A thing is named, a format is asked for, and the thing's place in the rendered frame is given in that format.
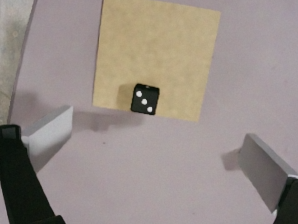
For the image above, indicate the tan flat mat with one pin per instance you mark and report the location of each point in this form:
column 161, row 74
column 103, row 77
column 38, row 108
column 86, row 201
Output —
column 155, row 43

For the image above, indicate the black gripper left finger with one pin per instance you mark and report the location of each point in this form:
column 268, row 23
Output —
column 24, row 198

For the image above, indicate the black die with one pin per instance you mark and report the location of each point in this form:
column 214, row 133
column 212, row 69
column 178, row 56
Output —
column 145, row 99

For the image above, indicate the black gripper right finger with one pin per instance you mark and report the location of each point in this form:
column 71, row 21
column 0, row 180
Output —
column 274, row 180

